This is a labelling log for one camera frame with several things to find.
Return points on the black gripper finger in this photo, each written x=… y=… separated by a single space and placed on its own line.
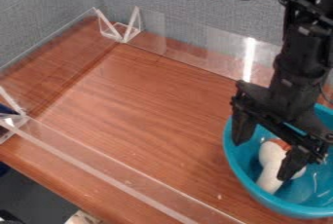
x=299 y=157
x=244 y=124

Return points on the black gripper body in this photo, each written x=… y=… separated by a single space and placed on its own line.
x=283 y=106

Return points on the white red plush mushroom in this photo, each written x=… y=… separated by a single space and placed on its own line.
x=272 y=154

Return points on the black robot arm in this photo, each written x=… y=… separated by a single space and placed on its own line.
x=308 y=30

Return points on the blue plastic bowl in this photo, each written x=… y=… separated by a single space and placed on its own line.
x=303 y=198

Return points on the clear acrylic back barrier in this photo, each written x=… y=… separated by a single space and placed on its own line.
x=225 y=53

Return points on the clear acrylic barrier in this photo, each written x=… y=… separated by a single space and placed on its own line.
x=85 y=17
x=114 y=189
x=225 y=53

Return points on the clear acrylic left barrier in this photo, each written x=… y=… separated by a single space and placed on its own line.
x=85 y=17

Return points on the clear acrylic front barrier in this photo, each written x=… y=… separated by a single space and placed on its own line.
x=114 y=189

